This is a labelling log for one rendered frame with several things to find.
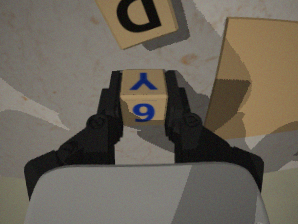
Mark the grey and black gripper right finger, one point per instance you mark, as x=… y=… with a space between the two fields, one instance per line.
x=197 y=143

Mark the tan block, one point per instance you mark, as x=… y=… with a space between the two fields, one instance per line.
x=143 y=97
x=133 y=22

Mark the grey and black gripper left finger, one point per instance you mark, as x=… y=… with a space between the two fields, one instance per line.
x=94 y=145

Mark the tan flat mat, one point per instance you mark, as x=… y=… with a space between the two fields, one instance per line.
x=255 y=91

